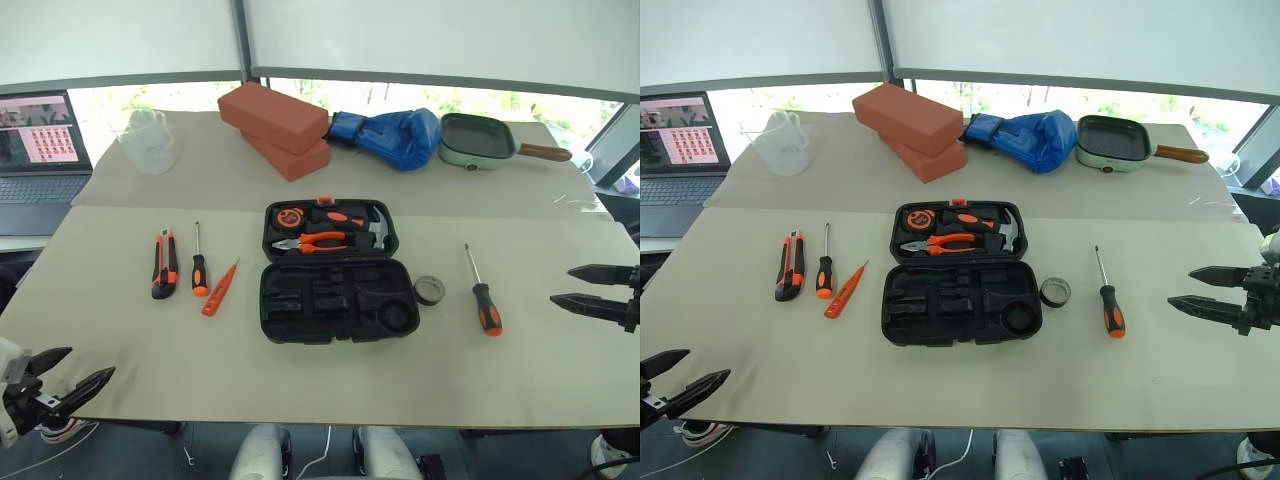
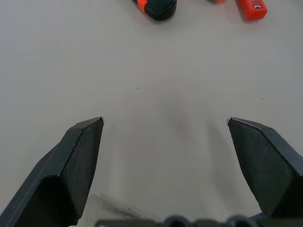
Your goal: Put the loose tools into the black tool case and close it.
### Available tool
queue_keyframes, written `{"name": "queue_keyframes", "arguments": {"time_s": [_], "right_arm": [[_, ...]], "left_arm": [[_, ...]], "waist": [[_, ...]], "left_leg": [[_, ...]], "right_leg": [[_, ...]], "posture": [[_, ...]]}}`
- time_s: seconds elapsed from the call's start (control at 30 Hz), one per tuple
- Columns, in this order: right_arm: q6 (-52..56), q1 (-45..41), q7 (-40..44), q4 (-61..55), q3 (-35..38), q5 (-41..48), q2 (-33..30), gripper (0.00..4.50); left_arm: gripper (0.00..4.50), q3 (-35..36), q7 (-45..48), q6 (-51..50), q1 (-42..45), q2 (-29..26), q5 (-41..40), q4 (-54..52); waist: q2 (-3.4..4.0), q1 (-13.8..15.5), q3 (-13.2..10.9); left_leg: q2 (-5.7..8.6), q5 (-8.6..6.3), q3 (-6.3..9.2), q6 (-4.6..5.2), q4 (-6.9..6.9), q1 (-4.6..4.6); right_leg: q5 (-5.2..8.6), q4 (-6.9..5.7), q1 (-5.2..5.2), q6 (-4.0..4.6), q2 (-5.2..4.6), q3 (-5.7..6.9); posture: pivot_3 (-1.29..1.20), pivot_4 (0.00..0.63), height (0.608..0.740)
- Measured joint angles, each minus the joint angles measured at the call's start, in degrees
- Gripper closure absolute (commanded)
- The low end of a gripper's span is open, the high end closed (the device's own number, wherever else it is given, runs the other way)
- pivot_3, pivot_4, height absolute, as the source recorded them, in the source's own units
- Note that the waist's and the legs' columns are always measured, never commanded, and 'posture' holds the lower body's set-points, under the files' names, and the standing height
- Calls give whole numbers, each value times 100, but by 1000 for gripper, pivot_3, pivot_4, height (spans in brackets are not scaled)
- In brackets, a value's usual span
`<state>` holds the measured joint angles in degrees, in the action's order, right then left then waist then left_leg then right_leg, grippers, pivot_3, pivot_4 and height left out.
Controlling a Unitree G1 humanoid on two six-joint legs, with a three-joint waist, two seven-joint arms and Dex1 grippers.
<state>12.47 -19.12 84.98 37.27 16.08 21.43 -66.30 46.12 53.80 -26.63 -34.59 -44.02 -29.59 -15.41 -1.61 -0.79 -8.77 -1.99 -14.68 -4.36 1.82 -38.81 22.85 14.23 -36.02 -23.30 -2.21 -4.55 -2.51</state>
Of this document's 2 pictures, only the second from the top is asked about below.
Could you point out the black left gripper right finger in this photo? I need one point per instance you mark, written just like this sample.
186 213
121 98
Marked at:
265 170

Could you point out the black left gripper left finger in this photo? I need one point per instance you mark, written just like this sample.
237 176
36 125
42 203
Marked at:
59 179

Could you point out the orange black utility knife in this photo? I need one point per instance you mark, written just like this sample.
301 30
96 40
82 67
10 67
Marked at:
252 9

